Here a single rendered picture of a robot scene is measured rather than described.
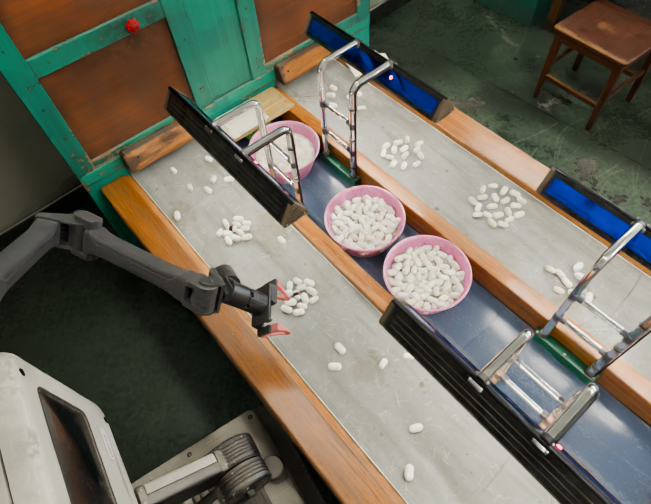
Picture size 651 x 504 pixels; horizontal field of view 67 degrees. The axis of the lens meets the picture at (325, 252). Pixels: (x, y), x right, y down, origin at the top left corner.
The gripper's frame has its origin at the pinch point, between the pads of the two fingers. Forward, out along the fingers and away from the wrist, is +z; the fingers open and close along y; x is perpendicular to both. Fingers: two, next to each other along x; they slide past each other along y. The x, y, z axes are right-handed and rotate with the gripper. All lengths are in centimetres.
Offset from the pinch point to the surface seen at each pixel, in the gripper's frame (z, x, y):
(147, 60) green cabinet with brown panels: -42, -21, -85
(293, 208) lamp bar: -11.8, 14.8, -20.5
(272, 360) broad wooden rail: 7.5, -13.9, 6.5
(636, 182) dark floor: 181, 76, -108
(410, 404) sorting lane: 32.8, 12.8, 20.2
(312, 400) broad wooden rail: 14.8, -5.9, 18.1
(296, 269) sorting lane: 13.7, -10.2, -24.0
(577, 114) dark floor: 172, 66, -162
